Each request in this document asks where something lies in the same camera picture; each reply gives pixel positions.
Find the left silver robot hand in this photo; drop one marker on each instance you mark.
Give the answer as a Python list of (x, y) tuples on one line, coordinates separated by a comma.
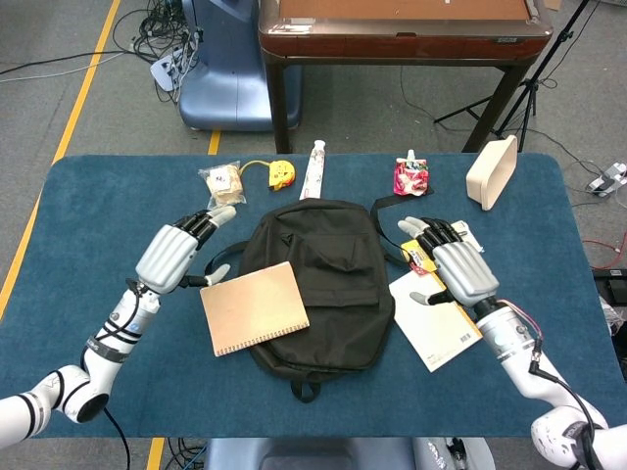
[(166, 257)]

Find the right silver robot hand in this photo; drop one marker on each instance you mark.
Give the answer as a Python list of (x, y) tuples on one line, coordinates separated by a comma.
[(465, 271)]

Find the brown spiral notebook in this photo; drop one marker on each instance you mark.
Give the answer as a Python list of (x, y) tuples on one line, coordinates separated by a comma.
[(252, 308)]

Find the black backpack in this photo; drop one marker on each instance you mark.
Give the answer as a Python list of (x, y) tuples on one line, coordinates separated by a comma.
[(338, 294)]

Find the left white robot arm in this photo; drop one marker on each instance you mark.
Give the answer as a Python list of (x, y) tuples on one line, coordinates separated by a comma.
[(108, 343)]

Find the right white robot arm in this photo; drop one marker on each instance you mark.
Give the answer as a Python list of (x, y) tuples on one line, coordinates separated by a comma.
[(519, 352)]

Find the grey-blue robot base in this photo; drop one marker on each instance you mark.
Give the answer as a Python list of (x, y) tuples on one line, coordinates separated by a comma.
[(318, 455)]

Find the white and yellow notepad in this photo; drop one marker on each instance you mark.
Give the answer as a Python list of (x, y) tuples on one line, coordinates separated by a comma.
[(431, 328)]

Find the razor in yellow package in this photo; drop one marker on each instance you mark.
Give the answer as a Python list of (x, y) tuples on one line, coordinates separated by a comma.
[(416, 257)]

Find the blue table mat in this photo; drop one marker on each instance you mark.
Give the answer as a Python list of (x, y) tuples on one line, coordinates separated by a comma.
[(98, 220)]

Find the bagged crackers snack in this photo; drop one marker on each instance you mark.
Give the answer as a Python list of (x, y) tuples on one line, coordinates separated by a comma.
[(223, 188)]

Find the beige plastic container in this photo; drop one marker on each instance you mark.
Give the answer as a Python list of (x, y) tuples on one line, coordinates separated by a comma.
[(487, 178)]

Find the red drink pouch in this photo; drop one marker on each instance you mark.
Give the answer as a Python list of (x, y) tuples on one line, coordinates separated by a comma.
[(410, 177)]

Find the yellow tape measure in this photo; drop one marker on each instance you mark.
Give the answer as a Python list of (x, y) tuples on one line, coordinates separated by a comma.
[(281, 175)]

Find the black floor device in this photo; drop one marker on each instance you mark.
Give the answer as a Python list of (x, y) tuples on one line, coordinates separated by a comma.
[(612, 284)]

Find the white tube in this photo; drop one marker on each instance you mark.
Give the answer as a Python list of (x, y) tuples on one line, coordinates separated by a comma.
[(312, 171)]

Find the white power strip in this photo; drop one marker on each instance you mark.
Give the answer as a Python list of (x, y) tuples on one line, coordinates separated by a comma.
[(164, 73)]

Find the black tripod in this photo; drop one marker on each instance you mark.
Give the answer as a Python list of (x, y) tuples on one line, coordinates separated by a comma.
[(531, 83)]

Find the brown mahjong table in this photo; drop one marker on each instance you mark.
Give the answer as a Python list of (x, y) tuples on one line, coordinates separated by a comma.
[(401, 44)]

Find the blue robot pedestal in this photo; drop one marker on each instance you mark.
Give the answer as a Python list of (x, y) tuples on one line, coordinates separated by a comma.
[(225, 73)]

